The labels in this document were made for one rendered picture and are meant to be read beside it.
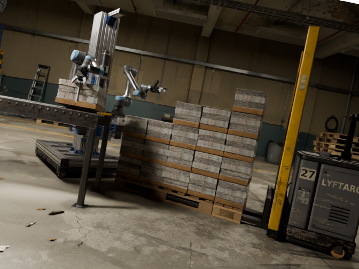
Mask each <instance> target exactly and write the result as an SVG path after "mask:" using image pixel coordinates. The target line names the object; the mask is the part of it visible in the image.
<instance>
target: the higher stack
mask: <svg viewBox="0 0 359 269"><path fill-rule="evenodd" d="M267 101H268V96H267V93H266V92H263V91H255V90H248V89H238V88H237V89H236V95H235V105H234V106H236V107H243V108H250V109H257V110H262V111H263V112H264V113H265V109H266V104H267ZM233 111H234V110H233ZM262 122H263V116H262V115H259V114H252V113H245V112H239V111H234V112H232V115H231V121H230V127H229V129H230V130H236V131H241V132H247V133H253V134H256V135H260V133H261V128H262ZM257 146H258V139H254V138H249V137H243V136H238V135H234V134H228V135H227V142H226V146H225V149H224V150H225V151H224V152H226V153H231V154H236V155H241V156H245V157H250V158H254V157H255V153H256V150H257ZM254 162H255V161H253V162H247V161H242V160H238V159H233V158H230V157H225V156H224V157H223V160H222V165H221V173H220V175H223V176H227V177H231V178H236V179H240V180H244V181H249V180H250V179H251V177H252V174H253V167H254ZM249 187H250V183H249V184H248V186H246V185H241V184H237V183H233V182H230V181H226V180H222V179H220V180H219V183H218V188H217V191H216V198H219V199H223V200H227V201H231V202H234V203H238V204H242V205H244V203H245V201H246V199H247V197H248V192H249ZM246 203H247V202H246ZM246 203H245V206H244V208H243V209H239V208H236V207H232V206H229V205H226V204H222V203H218V202H214V205H213V211H212V216H215V217H219V218H222V219H225V220H229V221H232V222H235V223H239V224H240V222H241V216H242V213H243V214H244V210H245V208H246Z"/></svg>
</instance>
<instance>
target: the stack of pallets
mask: <svg viewBox="0 0 359 269"><path fill-rule="evenodd" d="M346 139H347V135H345V134H339V133H331V132H320V133H319V136H316V140H314V142H313V145H314V149H313V150H314V153H316V154H319V153H320V151H321V152H322V149H324V152H327V150H328V152H330V151H334V152H336V151H337V152H341V153H342V152H343V151H344V148H345V144H346ZM338 142H339V143H338ZM319 143H320V145H319ZM328 144H329V146H327V145H328ZM354 145H356V147H355V146H354ZM335 146H336V148H335ZM319 149H320V150H319ZM328 152H327V153H328ZM350 152H351V154H354V155H358V156H359V137H354V138H353V143H352V148H351V151H350Z"/></svg>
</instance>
